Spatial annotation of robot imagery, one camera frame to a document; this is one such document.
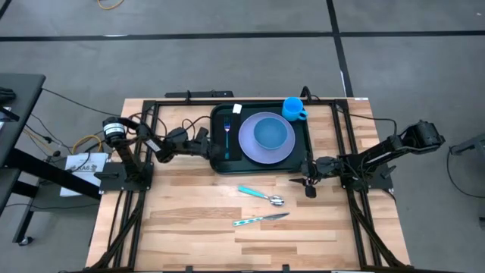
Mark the grey metal stand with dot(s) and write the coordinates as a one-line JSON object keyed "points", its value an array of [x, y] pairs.
{"points": [[473, 142]]}

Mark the dark green plastic tray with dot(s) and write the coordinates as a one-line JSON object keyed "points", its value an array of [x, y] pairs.
{"points": [[303, 132]]}

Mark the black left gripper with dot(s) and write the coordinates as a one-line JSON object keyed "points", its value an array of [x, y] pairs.
{"points": [[185, 146]]}

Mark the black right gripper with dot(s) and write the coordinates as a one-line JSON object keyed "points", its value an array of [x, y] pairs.
{"points": [[326, 167]]}

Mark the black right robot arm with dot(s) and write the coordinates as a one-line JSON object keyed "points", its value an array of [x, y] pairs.
{"points": [[382, 151]]}

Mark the black table clamp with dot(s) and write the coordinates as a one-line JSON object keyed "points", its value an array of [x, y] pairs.
{"points": [[305, 93], [286, 268], [188, 269]]}

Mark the cyan mug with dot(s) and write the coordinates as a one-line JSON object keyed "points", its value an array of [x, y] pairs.
{"points": [[291, 109]]}

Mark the blue bowl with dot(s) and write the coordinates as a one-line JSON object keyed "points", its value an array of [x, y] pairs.
{"points": [[270, 133]]}

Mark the black power strip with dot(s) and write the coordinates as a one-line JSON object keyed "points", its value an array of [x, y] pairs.
{"points": [[204, 93]]}

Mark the black side table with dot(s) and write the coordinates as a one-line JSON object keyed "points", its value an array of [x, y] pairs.
{"points": [[19, 98]]}

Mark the white paper sheet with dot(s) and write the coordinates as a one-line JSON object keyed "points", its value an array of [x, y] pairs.
{"points": [[81, 170]]}

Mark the lavender plate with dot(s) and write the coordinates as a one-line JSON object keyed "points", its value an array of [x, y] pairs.
{"points": [[246, 148]]}

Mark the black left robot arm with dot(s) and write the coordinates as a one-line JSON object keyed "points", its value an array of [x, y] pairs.
{"points": [[129, 159]]}

